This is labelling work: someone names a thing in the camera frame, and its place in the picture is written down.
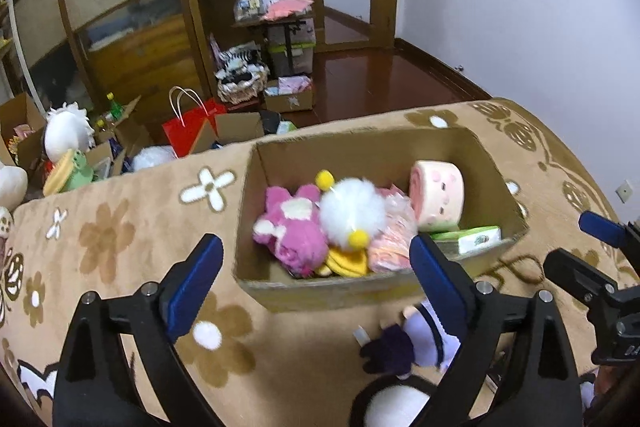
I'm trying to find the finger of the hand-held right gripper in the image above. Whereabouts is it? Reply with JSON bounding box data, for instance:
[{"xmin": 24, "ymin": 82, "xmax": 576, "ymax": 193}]
[
  {"xmin": 544, "ymin": 248, "xmax": 617, "ymax": 308},
  {"xmin": 579, "ymin": 210, "xmax": 629, "ymax": 247}
]

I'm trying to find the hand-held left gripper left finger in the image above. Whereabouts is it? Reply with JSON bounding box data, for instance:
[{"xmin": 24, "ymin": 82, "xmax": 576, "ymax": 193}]
[{"xmin": 52, "ymin": 233, "xmax": 226, "ymax": 427}]

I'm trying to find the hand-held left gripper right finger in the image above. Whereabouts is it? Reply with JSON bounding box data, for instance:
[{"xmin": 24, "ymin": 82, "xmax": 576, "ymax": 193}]
[{"xmin": 409, "ymin": 234, "xmax": 586, "ymax": 427}]

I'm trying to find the green tissue packet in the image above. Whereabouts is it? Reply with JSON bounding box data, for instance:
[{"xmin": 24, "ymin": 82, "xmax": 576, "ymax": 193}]
[{"xmin": 429, "ymin": 225, "xmax": 503, "ymax": 254}]

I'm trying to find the purple and white plush doll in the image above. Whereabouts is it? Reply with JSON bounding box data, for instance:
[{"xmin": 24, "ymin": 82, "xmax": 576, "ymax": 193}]
[{"xmin": 358, "ymin": 299, "xmax": 462, "ymax": 381}]

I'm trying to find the pink roll plush toy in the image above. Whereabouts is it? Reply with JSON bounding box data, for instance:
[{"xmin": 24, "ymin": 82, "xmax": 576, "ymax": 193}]
[{"xmin": 409, "ymin": 159, "xmax": 466, "ymax": 233}]

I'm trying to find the yellow round plush toy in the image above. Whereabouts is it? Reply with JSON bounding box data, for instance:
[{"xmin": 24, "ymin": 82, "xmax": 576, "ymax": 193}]
[{"xmin": 319, "ymin": 246, "xmax": 372, "ymax": 279}]

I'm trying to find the pink bear plush toy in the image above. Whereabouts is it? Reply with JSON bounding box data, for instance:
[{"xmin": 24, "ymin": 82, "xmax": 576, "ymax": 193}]
[{"xmin": 252, "ymin": 184, "xmax": 332, "ymax": 271}]

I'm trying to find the white fluffy plush toy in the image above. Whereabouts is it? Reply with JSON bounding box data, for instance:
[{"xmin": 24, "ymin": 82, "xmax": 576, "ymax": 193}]
[{"xmin": 314, "ymin": 169, "xmax": 387, "ymax": 251}]

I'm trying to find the brown flower blanket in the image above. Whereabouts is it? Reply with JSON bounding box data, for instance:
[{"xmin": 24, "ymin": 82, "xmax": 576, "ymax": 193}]
[{"xmin": 0, "ymin": 98, "xmax": 640, "ymax": 427}]

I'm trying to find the black and white plush toy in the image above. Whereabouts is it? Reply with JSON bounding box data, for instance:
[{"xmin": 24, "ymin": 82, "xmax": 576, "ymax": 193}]
[{"xmin": 348, "ymin": 376, "xmax": 442, "ymax": 427}]

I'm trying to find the white plush ball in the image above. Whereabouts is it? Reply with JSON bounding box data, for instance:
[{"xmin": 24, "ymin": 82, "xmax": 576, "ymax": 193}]
[{"xmin": 130, "ymin": 145, "xmax": 176, "ymax": 173}]

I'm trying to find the red paper bag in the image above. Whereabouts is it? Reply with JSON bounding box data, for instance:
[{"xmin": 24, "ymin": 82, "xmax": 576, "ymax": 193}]
[{"xmin": 161, "ymin": 86, "xmax": 229, "ymax": 158}]

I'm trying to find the flat cardboard piece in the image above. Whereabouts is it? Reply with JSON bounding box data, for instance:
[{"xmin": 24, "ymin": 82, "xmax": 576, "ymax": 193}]
[{"xmin": 192, "ymin": 111, "xmax": 266, "ymax": 156}]

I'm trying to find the green frog plush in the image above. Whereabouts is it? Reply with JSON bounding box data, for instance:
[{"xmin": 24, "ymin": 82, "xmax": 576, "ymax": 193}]
[{"xmin": 42, "ymin": 149, "xmax": 99, "ymax": 198}]

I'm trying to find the cardboard box with open flaps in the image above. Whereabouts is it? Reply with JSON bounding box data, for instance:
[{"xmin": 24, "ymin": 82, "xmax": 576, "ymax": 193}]
[{"xmin": 94, "ymin": 95, "xmax": 157, "ymax": 178}]

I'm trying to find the green bottle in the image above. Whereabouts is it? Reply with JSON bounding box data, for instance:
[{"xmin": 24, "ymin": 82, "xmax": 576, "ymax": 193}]
[{"xmin": 103, "ymin": 92, "xmax": 126, "ymax": 121}]

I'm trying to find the white-haired plush doll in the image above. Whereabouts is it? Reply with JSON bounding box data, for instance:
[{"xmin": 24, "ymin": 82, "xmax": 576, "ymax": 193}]
[{"xmin": 43, "ymin": 102, "xmax": 96, "ymax": 163}]

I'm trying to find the lace-trimmed wicker basket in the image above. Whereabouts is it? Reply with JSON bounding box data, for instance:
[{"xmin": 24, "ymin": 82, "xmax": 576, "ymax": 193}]
[{"xmin": 215, "ymin": 46, "xmax": 270, "ymax": 106}]

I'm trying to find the large white cow plush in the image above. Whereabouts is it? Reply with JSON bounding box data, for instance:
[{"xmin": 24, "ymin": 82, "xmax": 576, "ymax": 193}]
[{"xmin": 0, "ymin": 161, "xmax": 30, "ymax": 239}]

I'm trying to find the small cardboard box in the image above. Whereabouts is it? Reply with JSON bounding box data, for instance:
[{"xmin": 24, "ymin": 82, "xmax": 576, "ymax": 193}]
[{"xmin": 263, "ymin": 75, "xmax": 315, "ymax": 112}]

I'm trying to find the clear storage bin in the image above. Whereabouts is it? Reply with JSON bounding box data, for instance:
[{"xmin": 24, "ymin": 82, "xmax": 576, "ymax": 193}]
[{"xmin": 264, "ymin": 17, "xmax": 317, "ymax": 76}]

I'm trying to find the small folding table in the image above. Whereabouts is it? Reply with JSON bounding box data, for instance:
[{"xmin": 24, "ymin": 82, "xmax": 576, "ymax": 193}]
[{"xmin": 230, "ymin": 0, "xmax": 316, "ymax": 78}]

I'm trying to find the wooden corner shelf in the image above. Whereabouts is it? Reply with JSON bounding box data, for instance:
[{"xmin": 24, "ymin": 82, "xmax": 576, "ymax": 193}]
[{"xmin": 169, "ymin": 0, "xmax": 282, "ymax": 108}]

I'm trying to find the clear organizer box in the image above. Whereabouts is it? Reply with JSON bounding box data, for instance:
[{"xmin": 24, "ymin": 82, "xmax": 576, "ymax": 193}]
[{"xmin": 234, "ymin": 0, "xmax": 271, "ymax": 20}]

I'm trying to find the wooden wardrobe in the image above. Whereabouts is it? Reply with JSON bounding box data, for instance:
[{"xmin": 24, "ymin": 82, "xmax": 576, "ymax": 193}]
[{"xmin": 0, "ymin": 0, "xmax": 217, "ymax": 144}]

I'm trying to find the pink cloth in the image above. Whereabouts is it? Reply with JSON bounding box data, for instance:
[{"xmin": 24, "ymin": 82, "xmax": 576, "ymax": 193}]
[{"xmin": 261, "ymin": 0, "xmax": 315, "ymax": 22}]

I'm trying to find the white pole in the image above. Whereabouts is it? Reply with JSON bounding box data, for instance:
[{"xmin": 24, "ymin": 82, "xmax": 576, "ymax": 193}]
[{"xmin": 6, "ymin": 0, "xmax": 44, "ymax": 104}]

